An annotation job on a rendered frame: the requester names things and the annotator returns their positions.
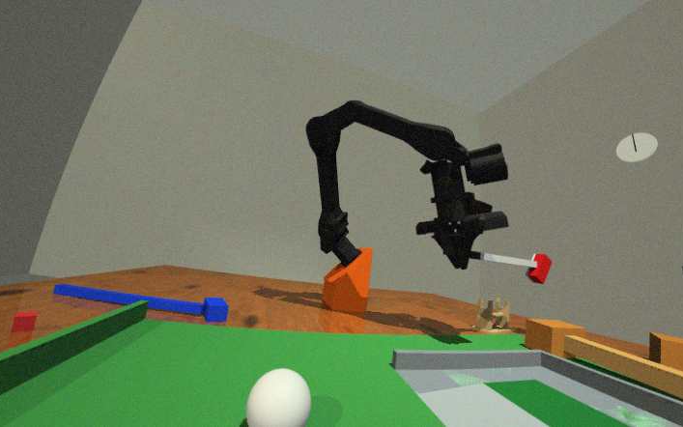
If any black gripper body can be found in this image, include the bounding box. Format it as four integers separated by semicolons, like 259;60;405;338
415;187;509;236

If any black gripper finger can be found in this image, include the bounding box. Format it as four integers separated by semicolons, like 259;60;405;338
449;231;483;270
431;234;460;269

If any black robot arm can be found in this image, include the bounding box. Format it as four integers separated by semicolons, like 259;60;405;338
306;100;508;268

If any red and grey putter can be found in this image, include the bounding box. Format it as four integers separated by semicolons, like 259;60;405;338
443;247;552;284

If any green rectangular mat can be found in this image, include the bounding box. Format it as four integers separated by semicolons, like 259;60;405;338
0;319;531;427

